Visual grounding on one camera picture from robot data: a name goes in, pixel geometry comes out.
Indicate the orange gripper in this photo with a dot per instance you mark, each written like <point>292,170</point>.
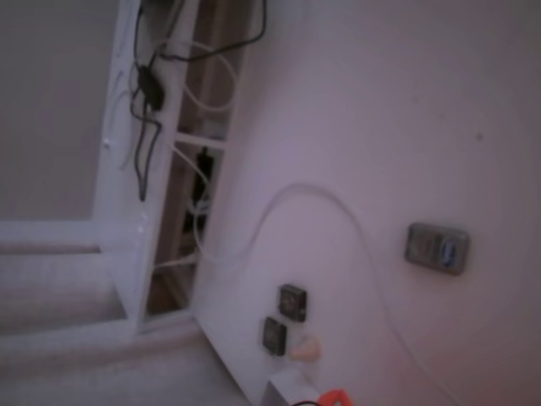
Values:
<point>334,398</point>

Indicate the white cardboard bin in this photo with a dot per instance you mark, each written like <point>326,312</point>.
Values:
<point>283,387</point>

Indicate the small beige figurine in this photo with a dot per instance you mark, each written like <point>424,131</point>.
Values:
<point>306,349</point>

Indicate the small black plastic case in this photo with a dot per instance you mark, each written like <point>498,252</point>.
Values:
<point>291,302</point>
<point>274,336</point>

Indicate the gray floss box blue label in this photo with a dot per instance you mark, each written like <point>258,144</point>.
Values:
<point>435,249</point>

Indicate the black plug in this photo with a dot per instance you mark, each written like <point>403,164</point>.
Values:
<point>203,162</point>

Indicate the white metal frame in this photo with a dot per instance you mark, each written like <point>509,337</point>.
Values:
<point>114,169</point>

